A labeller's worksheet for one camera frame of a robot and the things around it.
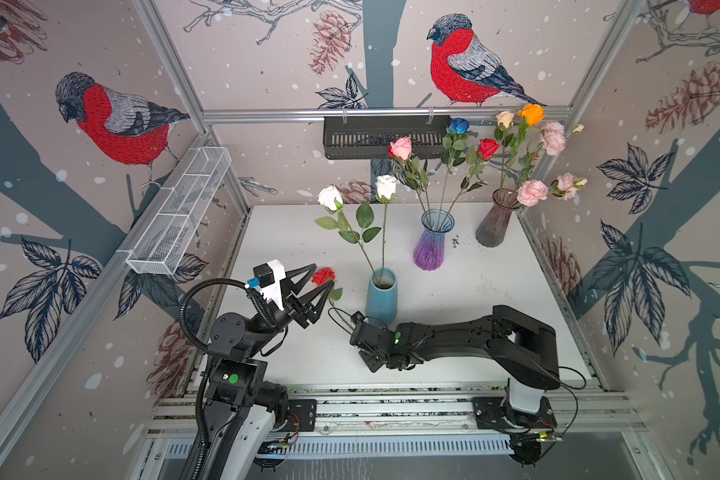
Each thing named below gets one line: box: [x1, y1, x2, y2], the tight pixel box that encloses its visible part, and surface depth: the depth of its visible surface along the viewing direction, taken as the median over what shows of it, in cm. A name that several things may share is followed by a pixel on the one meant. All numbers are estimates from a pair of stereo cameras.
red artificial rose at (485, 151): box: [444, 138, 501, 220], surface depth 81 cm
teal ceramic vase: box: [365, 267, 398, 327], surface depth 79 cm
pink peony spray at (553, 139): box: [531, 121, 585, 180], surface depth 86 cm
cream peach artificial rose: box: [494, 110, 515, 189], surface depth 90 cm
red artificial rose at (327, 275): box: [312, 267, 352, 330], surface depth 97 cm
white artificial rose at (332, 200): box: [314, 185, 382, 286], surface depth 70 cm
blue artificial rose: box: [438, 118, 478, 230], surface depth 85 cm
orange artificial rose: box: [515, 104, 547, 180], surface depth 88 cm
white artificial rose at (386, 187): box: [375, 174, 399, 285], surface depth 67 cm
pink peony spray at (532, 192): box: [517, 172, 588, 207], surface depth 83 cm
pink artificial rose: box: [390, 136, 431, 214], surface depth 82 cm
